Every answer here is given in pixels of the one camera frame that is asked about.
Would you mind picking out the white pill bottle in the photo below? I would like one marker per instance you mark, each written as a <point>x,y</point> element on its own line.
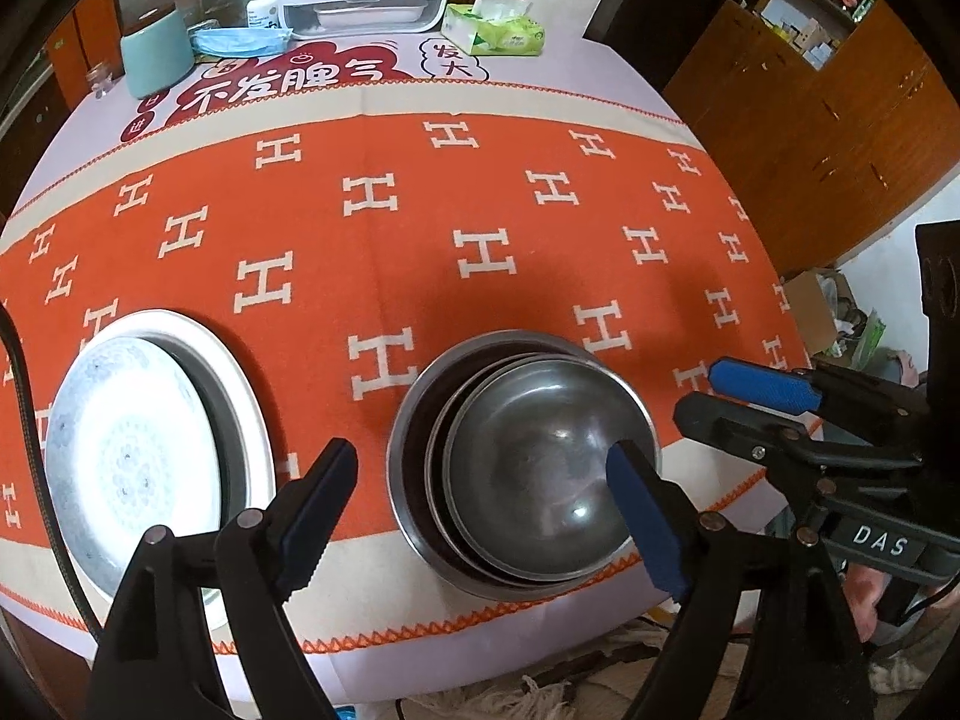
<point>262,14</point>

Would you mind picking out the large steel bowl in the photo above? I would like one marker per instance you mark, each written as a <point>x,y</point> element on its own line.
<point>496,464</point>

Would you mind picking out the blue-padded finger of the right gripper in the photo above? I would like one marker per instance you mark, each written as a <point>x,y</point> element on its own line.
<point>764,386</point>

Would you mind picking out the red white printed mat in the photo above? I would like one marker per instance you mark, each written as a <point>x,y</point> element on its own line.
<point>117,136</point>

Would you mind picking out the wooden cabinet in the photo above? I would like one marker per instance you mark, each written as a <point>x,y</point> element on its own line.
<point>827,117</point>

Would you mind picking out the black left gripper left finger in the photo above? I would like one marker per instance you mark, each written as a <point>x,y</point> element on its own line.
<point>156,660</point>

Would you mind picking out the green tissue pack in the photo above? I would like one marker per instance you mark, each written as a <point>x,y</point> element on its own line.
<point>486,28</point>

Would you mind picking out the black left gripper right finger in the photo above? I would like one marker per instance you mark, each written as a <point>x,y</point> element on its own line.
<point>804,659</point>

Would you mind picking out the small brown steel bowl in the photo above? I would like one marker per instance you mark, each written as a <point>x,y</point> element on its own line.
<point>540,472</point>

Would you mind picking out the orange H-pattern blanket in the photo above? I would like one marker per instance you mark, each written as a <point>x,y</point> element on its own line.
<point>342,239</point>

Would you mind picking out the teal ceramic cup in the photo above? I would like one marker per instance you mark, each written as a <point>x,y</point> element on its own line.
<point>156,51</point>

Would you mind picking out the large white plate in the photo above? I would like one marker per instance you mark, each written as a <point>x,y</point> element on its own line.
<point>246,463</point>

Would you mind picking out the blue face mask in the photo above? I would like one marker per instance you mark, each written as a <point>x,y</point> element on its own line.
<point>250,42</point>

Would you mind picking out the white blue patterned plate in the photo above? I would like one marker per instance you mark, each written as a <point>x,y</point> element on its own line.
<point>128,447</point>

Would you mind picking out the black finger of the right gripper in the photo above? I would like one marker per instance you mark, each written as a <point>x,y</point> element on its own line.
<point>745,432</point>

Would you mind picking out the person's right hand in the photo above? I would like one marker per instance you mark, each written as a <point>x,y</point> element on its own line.
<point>863,588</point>

